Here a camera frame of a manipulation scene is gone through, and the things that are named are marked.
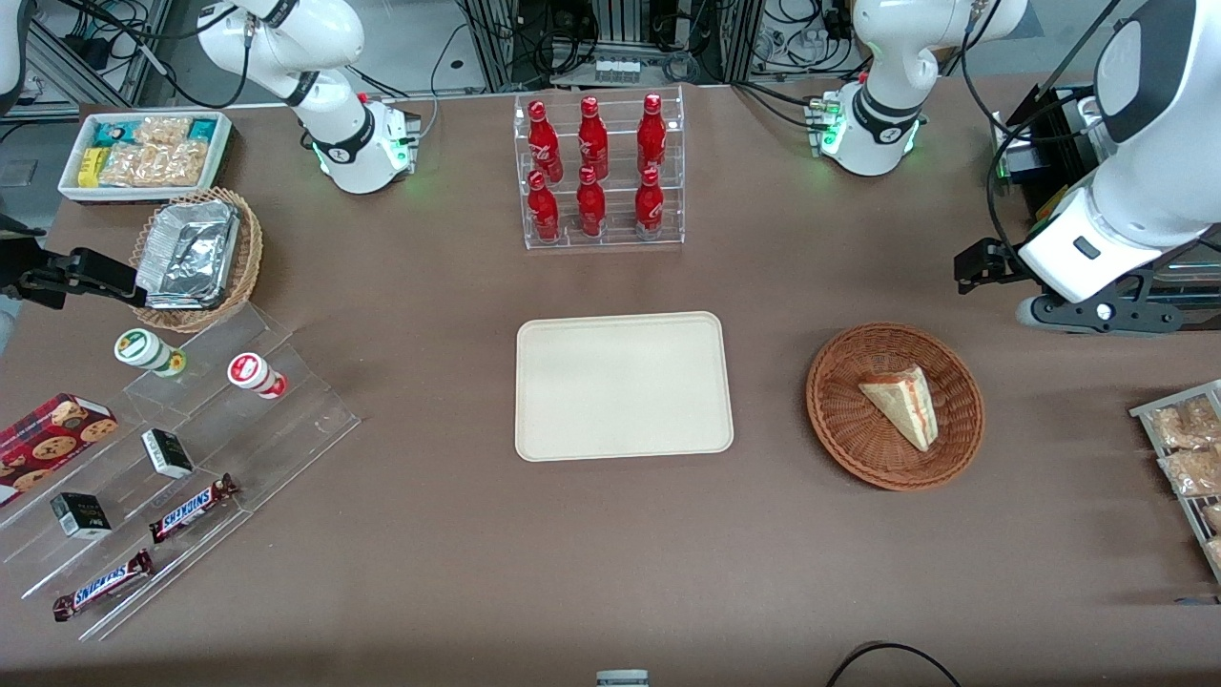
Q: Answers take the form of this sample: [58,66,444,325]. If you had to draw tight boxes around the clear acrylic bottle rack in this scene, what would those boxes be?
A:
[513,86,686,251]

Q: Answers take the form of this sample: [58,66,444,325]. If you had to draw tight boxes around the cream plastic tray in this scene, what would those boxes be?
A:
[515,311,735,463]

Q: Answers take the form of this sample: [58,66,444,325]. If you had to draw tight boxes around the triangle sandwich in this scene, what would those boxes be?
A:
[859,364,941,452]

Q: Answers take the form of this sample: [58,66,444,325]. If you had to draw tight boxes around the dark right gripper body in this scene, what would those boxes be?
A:
[0,215,45,287]

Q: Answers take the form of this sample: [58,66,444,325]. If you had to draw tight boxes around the red lid cup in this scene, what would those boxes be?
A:
[227,352,288,400]

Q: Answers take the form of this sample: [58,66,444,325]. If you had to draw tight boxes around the grey wire rack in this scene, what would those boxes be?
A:
[1129,380,1221,585]

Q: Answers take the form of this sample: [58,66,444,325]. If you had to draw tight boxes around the black cable loop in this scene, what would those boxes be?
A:
[825,641,962,687]

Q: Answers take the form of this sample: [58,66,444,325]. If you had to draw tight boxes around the brown round wicker basket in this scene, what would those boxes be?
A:
[806,323,985,492]

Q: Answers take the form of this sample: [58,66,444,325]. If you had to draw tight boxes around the large clear cracker bag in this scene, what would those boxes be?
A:
[99,140,210,189]

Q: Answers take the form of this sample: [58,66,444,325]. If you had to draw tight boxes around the white rectangular plastic bin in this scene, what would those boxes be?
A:
[58,111,234,205]

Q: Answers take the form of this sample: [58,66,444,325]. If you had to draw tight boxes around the small clear cracker bag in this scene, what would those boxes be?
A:
[134,116,193,147]

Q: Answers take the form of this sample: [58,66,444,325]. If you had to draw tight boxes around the light wicker basket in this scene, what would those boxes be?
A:
[129,187,264,334]

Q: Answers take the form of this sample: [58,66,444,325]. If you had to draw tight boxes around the snickers chocolate bar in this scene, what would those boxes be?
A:
[149,473,239,544]
[52,549,155,622]

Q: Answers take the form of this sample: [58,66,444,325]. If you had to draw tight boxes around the small black box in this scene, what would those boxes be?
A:
[51,492,113,540]
[141,428,195,479]

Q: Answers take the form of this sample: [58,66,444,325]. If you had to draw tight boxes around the red cola bottle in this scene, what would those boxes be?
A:
[633,167,666,239]
[527,171,562,242]
[577,96,611,182]
[527,99,565,184]
[575,166,609,239]
[636,94,669,178]

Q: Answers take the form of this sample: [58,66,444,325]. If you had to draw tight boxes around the clear acrylic stepped stand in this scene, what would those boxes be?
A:
[0,303,362,642]

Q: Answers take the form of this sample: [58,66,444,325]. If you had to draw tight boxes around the green lid cup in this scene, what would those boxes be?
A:
[114,328,187,378]

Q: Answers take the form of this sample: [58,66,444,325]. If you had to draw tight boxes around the black control box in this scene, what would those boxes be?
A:
[990,84,1107,190]

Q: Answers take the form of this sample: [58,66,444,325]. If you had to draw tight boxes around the red cookie box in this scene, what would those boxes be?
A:
[0,393,119,507]

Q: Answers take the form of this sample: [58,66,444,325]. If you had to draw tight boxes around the stacked aluminium foil containers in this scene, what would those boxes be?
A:
[135,199,241,310]

